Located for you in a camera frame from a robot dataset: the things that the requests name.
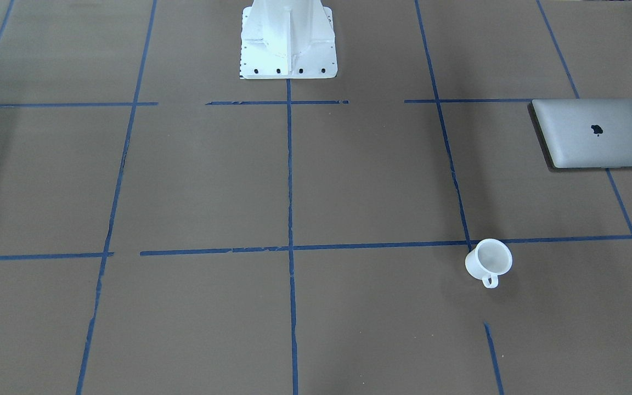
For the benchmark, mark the white plastic cup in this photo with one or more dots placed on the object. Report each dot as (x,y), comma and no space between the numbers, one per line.
(489,260)

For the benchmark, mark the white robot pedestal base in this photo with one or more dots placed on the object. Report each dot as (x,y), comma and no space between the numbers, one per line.
(287,39)

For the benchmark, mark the silver closed laptop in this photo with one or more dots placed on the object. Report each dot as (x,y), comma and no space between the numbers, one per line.
(586,132)

